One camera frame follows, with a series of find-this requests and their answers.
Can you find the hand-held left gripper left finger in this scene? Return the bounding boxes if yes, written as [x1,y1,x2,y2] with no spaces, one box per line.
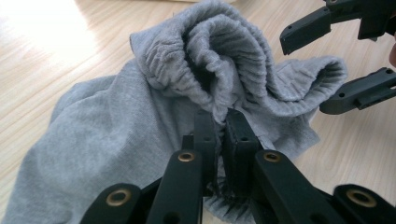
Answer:
[181,108,219,198]

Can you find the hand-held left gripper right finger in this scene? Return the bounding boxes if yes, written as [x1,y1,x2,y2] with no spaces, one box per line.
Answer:
[222,107,264,198]

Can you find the grey pants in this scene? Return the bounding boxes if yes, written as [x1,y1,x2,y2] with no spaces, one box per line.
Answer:
[0,0,349,224]

